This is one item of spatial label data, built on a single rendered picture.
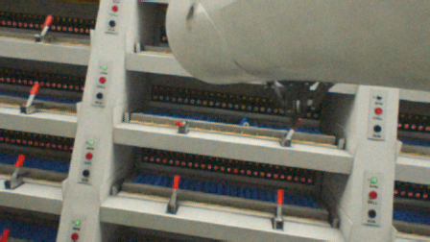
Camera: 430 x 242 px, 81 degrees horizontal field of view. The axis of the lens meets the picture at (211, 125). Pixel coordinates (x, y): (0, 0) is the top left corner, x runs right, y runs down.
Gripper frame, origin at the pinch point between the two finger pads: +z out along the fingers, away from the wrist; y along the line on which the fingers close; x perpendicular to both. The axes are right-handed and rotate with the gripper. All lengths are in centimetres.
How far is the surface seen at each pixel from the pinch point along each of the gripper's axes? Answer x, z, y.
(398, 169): -6.5, 15.9, 23.8
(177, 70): 12.7, -3.2, -29.6
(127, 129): -3.3, -0.7, -41.4
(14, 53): 14, -14, -75
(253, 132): 1.1, 10.6, -10.3
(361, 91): 10.1, 6.9, 16.1
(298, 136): 1.0, 13.4, 1.1
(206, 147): -5.6, 5.6, -21.4
